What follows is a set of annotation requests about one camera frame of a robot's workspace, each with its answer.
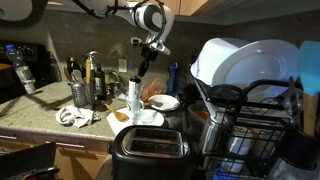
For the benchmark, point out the black dish rack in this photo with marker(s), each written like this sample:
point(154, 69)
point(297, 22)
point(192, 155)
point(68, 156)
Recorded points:
point(261, 134)

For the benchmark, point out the white crumpled cloth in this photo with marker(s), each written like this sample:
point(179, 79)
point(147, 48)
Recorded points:
point(74, 116)

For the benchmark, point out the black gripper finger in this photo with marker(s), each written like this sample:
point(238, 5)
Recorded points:
point(138, 79)

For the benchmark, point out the dark olive oil bottle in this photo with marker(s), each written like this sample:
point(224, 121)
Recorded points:
point(100, 84)

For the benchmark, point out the perforated steel utensil holder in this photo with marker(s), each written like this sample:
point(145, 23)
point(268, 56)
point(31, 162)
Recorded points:
point(83, 95)

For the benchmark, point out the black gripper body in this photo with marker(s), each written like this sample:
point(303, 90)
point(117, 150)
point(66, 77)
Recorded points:
point(148, 54)

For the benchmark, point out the blue spatula wooden handle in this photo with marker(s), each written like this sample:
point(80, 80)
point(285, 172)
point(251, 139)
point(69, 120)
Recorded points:
point(309, 73)

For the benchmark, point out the orange plastic bag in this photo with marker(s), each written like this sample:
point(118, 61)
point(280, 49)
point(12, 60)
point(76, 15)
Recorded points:
point(158, 86)

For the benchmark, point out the white plate on counter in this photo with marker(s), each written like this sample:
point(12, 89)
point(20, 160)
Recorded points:
point(164, 102)

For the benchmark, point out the white mug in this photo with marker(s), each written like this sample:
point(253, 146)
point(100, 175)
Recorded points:
point(135, 106)

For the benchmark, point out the clear plastic water bottle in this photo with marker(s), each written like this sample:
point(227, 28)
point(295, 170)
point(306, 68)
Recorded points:
point(21, 68)

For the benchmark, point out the white tumbler with black lid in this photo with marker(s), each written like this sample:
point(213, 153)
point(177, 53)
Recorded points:
point(134, 89)

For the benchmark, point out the steel cup in rack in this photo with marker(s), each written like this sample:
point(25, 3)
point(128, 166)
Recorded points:
point(210, 135)

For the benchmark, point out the white bowl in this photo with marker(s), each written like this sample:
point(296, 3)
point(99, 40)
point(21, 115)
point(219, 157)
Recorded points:
point(148, 117)

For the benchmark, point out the white cutting board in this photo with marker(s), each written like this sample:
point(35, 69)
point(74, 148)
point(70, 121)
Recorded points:
point(116, 125)

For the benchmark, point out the blue canister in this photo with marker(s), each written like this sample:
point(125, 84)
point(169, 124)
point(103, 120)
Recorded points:
point(172, 81)

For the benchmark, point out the white tub in rack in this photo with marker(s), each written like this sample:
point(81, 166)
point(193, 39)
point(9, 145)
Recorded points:
point(214, 52)

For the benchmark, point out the black microwave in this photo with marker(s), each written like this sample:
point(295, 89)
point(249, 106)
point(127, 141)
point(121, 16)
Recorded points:
point(36, 57)

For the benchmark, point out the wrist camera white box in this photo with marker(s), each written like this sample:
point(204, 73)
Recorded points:
point(161, 48)

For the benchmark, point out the black toaster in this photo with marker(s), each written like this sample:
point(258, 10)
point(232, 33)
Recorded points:
point(152, 153)

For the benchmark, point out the wooden spatula in holder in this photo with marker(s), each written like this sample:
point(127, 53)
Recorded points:
point(88, 71)

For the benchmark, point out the large white plate in rack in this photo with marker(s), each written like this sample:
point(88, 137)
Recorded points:
point(261, 60)

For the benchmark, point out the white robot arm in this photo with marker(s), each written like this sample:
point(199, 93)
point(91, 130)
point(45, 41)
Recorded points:
point(157, 19)

